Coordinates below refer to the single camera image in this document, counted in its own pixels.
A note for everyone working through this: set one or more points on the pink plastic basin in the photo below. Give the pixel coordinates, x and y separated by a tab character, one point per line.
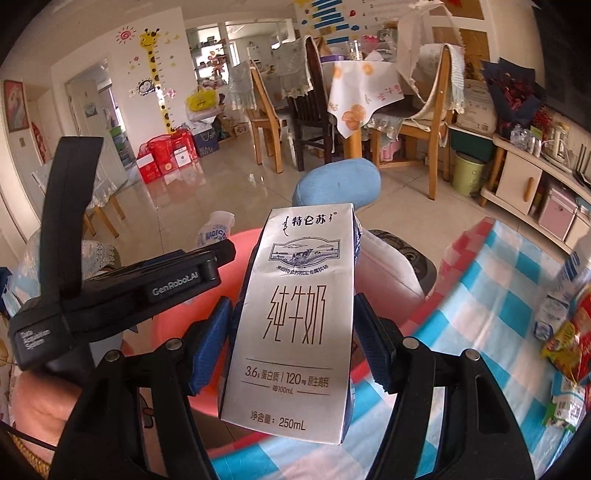
242	244

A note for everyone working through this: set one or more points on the cream wooden cabinet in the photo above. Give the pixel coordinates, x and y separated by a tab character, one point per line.
512	175

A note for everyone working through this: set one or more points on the chair with pale blue cover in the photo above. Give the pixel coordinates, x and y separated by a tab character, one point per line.
99	189

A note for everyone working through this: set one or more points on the framed wall picture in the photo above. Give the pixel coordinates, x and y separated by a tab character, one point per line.
14	106

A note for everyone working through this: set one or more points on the dark blue flower bouquet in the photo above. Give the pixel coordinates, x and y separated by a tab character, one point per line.
512	99

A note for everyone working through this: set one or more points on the clear electric kettle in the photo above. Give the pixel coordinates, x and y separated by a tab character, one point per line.
556	143

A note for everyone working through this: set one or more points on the person's left hand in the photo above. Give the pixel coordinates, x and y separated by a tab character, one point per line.
41	406

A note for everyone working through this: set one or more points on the giraffe wall sticker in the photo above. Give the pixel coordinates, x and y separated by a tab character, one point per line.
154	64

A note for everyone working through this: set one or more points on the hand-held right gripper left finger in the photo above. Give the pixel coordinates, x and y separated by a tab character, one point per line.
210	346

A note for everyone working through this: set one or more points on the pink storage box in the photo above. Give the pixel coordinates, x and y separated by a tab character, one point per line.
556	210

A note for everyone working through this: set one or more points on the person's leg in blue jeans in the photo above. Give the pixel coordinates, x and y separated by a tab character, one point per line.
339	182

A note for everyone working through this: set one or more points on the wooden chair with cream cover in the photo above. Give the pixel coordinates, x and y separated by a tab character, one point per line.
436	138

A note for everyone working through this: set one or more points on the wooden chair with lace cover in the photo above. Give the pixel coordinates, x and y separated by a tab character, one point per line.
263	124

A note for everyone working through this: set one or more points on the blue white checked tablecloth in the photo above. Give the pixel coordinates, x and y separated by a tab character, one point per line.
485	300

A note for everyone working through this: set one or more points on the green waste bin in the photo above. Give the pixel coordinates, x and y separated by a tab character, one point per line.
467	175

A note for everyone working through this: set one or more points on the white orange-print table cover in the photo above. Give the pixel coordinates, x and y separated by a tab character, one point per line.
364	92

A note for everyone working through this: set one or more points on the blue gift bag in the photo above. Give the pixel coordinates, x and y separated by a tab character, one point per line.
205	141

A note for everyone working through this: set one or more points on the red gift box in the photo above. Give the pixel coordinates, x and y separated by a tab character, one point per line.
150	168

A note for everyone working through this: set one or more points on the yellow green snack packet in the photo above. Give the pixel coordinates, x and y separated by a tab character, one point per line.
558	350

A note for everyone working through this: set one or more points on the colourful wall chart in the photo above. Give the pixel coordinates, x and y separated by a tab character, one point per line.
351	18

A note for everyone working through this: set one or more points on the white milk carton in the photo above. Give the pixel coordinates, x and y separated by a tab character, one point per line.
291	323

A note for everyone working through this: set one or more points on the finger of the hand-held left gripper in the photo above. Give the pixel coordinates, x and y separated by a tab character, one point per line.
217	254

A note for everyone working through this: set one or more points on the red mesh gift bag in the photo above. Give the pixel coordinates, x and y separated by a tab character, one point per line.
175	152

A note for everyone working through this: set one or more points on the dark wooden chair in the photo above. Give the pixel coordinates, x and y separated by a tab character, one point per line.
307	110

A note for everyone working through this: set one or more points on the white plastic bottle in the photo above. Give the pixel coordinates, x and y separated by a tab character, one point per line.
570	277

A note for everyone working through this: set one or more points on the yellow bag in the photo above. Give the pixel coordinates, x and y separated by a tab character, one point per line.
202	100

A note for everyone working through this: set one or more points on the white cardboard box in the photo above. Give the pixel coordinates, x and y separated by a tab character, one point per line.
475	106

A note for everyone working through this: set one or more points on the pink plastic stool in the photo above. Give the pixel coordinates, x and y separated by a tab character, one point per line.
388	150

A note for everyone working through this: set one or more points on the black router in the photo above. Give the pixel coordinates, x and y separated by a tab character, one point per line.
581	161

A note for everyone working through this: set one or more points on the display shelf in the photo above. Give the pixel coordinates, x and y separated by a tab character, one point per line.
210	60

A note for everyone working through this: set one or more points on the pack of small bottles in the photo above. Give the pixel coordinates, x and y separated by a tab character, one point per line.
524	138

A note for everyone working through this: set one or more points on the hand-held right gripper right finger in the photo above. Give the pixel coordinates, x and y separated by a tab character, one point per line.
374	346

